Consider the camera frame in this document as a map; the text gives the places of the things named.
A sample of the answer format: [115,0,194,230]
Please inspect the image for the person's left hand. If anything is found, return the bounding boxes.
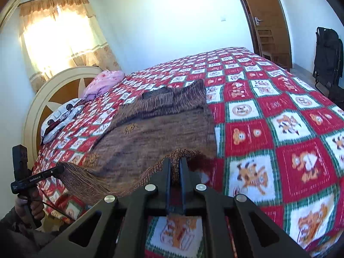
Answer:
[15,188,46,225]

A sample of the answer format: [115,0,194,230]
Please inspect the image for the pale blue pillow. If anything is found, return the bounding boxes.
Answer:
[40,105,84,145]

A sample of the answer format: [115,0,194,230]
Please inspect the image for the cream and wood headboard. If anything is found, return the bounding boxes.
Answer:
[23,66,104,164]

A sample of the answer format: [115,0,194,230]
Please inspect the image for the pink pillow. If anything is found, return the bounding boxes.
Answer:
[82,70,125,100]

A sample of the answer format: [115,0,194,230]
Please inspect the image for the person's left forearm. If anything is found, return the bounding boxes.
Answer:
[0,207,62,258]

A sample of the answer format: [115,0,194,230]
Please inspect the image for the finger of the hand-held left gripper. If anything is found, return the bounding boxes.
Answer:
[50,164,65,178]

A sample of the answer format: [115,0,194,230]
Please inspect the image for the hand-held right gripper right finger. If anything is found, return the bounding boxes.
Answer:
[179,157,312,258]

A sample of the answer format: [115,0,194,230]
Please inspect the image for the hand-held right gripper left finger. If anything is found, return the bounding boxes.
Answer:
[35,157,172,258]

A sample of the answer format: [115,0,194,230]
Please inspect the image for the beige window curtain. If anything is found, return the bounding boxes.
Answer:
[18,0,122,94]

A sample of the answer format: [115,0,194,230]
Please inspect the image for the brown wooden door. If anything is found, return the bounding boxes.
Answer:
[231,0,292,72]

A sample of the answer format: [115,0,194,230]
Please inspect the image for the black folded stroller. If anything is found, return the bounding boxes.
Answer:
[312,27,344,105]

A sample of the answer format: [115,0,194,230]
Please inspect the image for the red checkered bed sheet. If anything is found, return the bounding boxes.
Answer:
[31,47,344,258]

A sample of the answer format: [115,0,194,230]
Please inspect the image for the brown wooden frame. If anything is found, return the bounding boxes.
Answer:
[0,0,43,29]

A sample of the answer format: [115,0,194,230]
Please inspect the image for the brown knitted sweater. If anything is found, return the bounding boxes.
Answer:
[57,79,218,207]

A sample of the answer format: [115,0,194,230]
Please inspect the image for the black cable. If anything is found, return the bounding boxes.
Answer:
[17,196,77,221]

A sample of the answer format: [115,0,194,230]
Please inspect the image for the white patterned pillow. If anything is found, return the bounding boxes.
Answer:
[44,98,81,135]

